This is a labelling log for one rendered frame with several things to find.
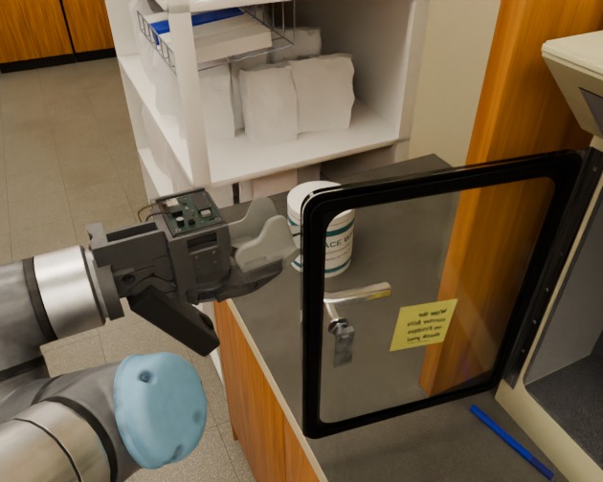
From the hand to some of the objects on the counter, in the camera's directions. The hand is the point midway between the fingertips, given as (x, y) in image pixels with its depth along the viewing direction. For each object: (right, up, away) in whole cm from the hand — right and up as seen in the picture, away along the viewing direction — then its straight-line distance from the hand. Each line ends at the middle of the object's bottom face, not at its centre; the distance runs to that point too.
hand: (301, 241), depth 55 cm
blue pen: (+30, -30, +22) cm, 48 cm away
